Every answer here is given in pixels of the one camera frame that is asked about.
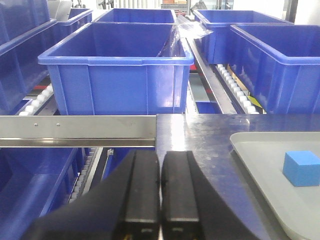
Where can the clear plastic sheet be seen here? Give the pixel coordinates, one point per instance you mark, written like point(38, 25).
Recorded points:
point(183, 28)

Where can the blue plastic bin rear left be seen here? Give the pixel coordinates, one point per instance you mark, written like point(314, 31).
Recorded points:
point(129, 15)

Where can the blue plastic bin lower shelf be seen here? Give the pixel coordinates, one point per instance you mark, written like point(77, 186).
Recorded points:
point(34, 182)

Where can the blue plastic bin front left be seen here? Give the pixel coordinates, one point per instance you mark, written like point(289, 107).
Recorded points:
point(118, 68)

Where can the blue foam cube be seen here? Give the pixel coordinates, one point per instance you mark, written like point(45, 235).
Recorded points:
point(302, 168)

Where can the blue plastic bin far left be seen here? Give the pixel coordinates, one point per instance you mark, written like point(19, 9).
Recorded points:
point(26, 31)

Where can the white roller conveyor track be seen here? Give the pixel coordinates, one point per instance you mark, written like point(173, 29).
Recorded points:
point(236, 90)

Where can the steel shelf front rail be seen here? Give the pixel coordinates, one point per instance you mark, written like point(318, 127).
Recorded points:
point(78, 131)

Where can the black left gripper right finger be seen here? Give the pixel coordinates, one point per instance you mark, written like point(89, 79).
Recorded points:
point(191, 207)

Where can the blue plastic bin rear right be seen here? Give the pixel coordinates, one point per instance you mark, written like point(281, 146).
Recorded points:
point(217, 47)

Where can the blue plastic bin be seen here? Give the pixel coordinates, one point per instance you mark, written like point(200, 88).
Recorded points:
point(26, 31)
point(129, 15)
point(118, 68)
point(280, 65)
point(217, 47)

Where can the blue plastic bin front right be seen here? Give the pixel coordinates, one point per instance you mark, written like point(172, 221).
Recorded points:
point(280, 65)

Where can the grey metal tray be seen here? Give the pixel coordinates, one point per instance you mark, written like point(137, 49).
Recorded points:
point(263, 153)

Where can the steel shelf divider rail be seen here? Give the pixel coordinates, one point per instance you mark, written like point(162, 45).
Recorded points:
point(213, 87)

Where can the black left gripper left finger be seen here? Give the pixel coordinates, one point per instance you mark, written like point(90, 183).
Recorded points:
point(124, 206)

